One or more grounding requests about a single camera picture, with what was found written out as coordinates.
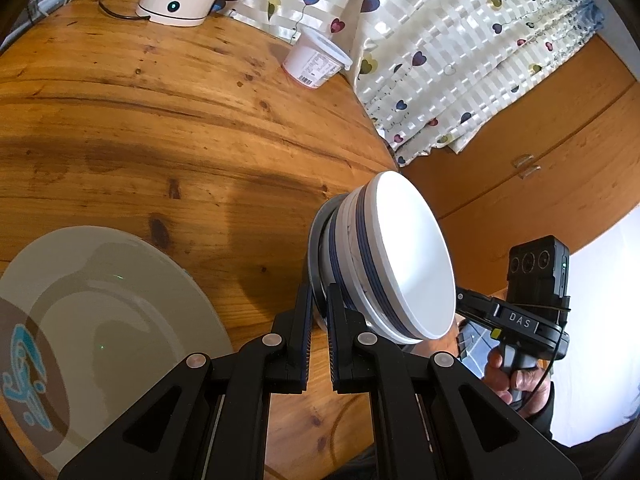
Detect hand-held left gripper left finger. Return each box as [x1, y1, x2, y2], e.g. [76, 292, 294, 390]
[57, 282, 315, 480]

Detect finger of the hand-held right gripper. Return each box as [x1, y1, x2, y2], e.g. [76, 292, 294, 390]
[455, 286, 495, 329]

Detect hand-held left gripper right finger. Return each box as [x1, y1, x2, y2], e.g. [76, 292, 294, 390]
[326, 282, 583, 480]

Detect small white blue-band bowl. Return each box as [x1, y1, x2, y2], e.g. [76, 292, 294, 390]
[356, 170, 457, 345]

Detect stainless steel bowl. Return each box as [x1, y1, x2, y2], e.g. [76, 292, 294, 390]
[306, 194, 361, 333]

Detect large white blue-band bowl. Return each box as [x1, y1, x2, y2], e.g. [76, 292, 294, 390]
[327, 194, 401, 346]

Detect large beige fish-print plate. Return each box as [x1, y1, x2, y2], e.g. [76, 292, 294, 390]
[0, 226, 236, 466]

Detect person's right forearm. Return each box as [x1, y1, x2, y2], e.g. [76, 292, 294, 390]
[524, 382, 601, 461]

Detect person's right hand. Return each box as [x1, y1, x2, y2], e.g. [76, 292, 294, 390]
[486, 347, 552, 413]

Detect wooden cabinet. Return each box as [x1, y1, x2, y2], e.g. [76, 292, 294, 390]
[400, 35, 640, 261]

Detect white plastic tub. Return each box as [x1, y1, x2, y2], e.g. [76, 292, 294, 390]
[281, 27, 354, 91]

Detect heart-print curtain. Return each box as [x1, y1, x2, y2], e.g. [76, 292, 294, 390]
[107, 0, 607, 167]

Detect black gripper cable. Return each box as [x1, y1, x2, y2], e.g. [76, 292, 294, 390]
[520, 305, 568, 413]

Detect black kettle power cable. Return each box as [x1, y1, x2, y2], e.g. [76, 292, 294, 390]
[97, 0, 152, 23]

